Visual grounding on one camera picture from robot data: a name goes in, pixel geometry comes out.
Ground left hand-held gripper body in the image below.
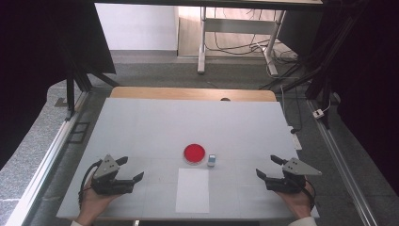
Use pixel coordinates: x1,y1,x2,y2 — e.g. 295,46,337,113
90,153,136,196

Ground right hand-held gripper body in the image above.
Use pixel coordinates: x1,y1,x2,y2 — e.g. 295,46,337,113
264,157,323,194

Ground white paper sheet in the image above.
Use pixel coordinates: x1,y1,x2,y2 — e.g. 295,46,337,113
175,168,211,214

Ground round red ink pad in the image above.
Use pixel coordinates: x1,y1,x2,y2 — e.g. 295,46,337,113
183,143,207,166

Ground person's right hand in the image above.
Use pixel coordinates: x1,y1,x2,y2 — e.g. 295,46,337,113
276,183,315,220

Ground person's left hand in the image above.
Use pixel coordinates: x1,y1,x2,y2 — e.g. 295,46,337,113
74,176,121,225

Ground white power strip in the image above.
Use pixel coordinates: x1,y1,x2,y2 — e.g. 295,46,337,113
288,125,303,151

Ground black metal stand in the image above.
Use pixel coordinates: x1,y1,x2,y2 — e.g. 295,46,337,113
260,18,346,130
64,46,120,121

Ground black curtain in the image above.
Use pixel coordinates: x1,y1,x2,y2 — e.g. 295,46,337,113
313,0,399,196
0,0,117,170

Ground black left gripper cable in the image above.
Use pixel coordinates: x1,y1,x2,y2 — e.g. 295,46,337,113
78,159,104,210

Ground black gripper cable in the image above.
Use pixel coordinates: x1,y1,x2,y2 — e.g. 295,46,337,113
78,159,104,210
303,179,316,211

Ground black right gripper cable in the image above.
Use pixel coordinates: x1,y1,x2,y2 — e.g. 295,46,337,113
303,179,316,211

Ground aluminium rail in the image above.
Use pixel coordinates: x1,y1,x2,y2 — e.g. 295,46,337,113
6,90,90,226
306,99,379,226

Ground black floor cables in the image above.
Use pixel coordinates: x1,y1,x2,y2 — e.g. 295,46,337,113
205,8,299,64

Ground white metal desk frame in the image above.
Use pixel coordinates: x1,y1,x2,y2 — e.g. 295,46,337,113
197,7,287,76

